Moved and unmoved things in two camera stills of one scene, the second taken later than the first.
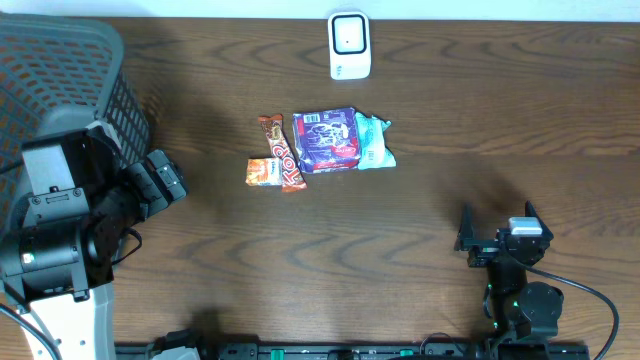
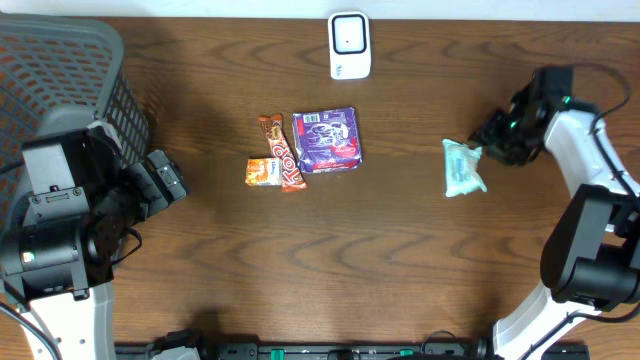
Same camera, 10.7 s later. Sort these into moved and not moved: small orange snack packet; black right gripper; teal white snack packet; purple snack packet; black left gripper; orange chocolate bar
Moved: teal white snack packet; black right gripper
Not moved: orange chocolate bar; purple snack packet; small orange snack packet; black left gripper
